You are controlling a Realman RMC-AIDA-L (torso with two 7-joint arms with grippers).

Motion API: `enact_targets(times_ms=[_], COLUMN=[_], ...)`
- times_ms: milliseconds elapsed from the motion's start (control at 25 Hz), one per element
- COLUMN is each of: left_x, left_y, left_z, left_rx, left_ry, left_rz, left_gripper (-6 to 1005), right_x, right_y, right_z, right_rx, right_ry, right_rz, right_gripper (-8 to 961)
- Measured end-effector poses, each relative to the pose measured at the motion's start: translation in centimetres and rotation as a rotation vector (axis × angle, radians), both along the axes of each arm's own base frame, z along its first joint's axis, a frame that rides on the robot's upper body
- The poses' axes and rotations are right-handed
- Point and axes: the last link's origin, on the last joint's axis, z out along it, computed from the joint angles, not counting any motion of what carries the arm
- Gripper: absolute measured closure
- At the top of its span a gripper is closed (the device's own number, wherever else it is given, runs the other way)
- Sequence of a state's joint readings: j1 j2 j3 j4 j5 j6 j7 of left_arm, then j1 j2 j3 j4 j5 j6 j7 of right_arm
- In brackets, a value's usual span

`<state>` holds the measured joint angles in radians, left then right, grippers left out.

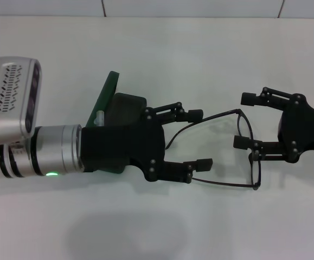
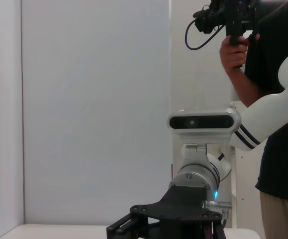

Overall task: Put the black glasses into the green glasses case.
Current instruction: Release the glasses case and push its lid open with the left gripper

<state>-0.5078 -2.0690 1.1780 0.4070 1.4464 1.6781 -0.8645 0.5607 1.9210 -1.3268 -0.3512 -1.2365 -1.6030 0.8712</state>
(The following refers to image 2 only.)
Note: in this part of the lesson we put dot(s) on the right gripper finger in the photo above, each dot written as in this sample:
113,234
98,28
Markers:
214,230
124,227

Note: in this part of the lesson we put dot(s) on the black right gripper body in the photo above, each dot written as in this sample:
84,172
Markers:
181,211

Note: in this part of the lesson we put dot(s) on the black handheld camera rig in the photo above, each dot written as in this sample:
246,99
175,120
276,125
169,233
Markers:
233,20

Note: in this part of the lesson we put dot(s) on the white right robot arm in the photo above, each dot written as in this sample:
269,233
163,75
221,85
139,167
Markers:
265,112

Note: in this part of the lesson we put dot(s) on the person's bare forearm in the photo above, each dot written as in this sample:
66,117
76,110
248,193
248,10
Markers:
243,87

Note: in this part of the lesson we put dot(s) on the person's bare hand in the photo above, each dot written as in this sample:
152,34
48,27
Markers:
233,58

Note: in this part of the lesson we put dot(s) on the person's beige trousers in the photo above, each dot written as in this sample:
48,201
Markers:
283,219

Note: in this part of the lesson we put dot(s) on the person in black shirt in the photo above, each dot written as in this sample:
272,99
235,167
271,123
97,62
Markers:
270,49

